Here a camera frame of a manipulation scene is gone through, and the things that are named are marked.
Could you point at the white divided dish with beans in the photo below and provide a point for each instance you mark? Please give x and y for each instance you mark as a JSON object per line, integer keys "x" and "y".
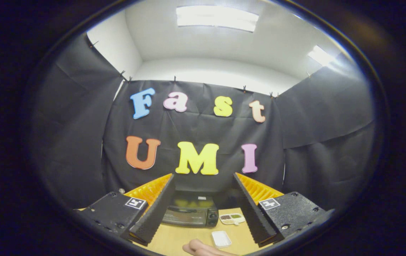
{"x": 232, "y": 218}

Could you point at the small white rectangular tray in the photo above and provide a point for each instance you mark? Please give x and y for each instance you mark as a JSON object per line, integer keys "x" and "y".
{"x": 221, "y": 239}

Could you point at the black backdrop cloth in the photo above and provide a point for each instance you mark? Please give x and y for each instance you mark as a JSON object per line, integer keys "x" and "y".
{"x": 195, "y": 128}

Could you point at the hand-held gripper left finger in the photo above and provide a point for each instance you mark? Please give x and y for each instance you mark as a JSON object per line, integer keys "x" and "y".
{"x": 156, "y": 209}

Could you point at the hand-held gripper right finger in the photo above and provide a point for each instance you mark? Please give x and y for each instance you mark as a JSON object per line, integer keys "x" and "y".
{"x": 250, "y": 209}

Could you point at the large ceiling light panel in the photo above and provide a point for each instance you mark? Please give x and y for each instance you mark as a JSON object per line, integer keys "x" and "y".
{"x": 217, "y": 17}

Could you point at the small ceiling light panel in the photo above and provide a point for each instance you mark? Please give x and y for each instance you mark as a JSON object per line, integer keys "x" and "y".
{"x": 320, "y": 56}

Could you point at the row of black cloth clips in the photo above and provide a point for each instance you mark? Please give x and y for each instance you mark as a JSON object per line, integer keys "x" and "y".
{"x": 174, "y": 79}

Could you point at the black toaster oven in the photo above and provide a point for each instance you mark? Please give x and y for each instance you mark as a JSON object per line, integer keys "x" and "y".
{"x": 188, "y": 213}

